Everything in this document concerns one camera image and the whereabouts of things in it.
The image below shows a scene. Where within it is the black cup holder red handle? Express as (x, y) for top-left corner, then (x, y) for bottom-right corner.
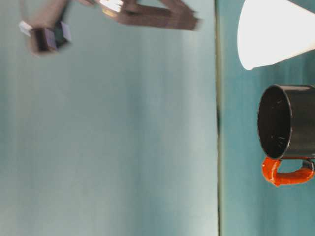
(257, 84), (315, 187)

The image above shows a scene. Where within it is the blue-green table cloth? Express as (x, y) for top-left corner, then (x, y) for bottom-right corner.
(215, 0), (315, 236)

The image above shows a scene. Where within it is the blue-green backdrop cloth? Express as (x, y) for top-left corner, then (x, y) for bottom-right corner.
(0, 0), (219, 236)

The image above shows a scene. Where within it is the white paper cup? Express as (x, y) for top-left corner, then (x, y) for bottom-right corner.
(237, 0), (315, 71)

